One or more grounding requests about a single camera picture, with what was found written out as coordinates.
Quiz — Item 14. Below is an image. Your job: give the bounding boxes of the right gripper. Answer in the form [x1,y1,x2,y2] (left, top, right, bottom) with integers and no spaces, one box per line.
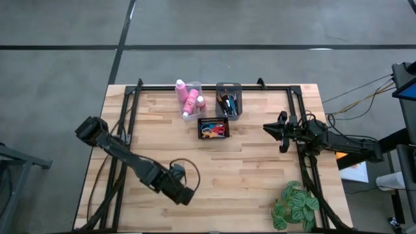
[262,110,299,154]

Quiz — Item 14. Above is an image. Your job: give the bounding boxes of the fan brush black handle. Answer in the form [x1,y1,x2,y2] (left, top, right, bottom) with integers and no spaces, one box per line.
[220,93,232,116]

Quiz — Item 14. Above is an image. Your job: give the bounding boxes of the long black silver-ferrule paintbrush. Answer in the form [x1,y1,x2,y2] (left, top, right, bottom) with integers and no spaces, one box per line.
[216,94,227,117]

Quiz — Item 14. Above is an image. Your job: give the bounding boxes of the orange scissors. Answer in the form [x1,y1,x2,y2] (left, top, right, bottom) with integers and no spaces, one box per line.
[201,128,225,139]

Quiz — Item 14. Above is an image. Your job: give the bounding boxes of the hot pink paint bottle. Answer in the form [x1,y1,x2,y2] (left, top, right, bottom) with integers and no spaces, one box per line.
[181,88,200,118]

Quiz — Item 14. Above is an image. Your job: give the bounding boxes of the light pink paint bottle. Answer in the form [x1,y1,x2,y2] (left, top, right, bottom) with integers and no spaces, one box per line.
[175,79,189,103]

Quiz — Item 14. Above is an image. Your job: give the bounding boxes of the black mesh basket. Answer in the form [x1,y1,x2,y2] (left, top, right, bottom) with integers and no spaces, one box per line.
[197,116,231,140]

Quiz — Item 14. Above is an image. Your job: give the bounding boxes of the grey plastic bin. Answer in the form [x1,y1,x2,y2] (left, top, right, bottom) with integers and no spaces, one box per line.
[215,82,243,121]

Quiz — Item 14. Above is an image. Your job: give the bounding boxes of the orange cloth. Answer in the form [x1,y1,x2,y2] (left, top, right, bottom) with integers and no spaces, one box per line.
[335,151,358,168]

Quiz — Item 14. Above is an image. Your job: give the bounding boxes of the green striped leaf plant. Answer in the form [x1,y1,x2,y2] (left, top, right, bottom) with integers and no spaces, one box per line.
[271,180,321,233]

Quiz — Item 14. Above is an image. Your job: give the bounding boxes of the clear plastic bin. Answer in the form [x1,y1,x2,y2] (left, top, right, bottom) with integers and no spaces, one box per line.
[174,80,209,122]

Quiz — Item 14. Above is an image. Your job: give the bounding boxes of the white floor sheet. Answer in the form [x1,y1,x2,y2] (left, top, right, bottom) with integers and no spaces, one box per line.
[339,161,370,183]

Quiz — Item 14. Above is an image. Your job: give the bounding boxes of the black metal beam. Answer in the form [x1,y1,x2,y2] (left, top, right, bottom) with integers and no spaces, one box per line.
[336,128,416,170]

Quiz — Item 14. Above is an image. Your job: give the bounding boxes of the white paper roll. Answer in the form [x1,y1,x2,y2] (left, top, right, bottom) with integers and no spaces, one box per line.
[376,171,406,191]

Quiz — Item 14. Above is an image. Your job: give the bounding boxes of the grey equipment cart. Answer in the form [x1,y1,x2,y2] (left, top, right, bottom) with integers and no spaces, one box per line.
[391,61,416,234]

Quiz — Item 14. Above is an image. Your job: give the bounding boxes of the blue screen tablet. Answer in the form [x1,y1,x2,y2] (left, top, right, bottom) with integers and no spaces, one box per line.
[392,77,416,101]

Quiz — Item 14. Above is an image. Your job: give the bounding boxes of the grey metal stand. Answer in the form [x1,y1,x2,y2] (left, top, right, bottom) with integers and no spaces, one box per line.
[0,142,53,234]

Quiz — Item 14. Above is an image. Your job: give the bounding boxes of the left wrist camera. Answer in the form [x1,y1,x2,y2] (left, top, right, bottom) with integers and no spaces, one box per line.
[168,163,187,179]

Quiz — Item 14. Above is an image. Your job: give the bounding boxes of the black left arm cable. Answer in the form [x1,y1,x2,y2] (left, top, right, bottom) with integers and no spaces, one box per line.
[168,158,202,192]

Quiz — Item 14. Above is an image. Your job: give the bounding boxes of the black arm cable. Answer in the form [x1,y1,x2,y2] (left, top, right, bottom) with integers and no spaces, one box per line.
[168,158,202,192]
[297,110,380,142]

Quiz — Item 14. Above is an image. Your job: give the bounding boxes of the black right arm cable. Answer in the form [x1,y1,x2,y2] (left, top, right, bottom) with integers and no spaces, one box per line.
[297,110,380,142]

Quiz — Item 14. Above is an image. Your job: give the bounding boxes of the black aluminium frame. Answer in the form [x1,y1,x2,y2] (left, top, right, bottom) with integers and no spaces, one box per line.
[74,77,354,234]

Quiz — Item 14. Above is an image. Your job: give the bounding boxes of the brown cable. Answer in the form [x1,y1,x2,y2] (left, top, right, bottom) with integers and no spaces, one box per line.
[86,152,111,222]

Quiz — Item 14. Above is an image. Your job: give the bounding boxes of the yellow cable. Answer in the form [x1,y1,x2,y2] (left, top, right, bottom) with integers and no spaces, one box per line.
[337,83,396,114]

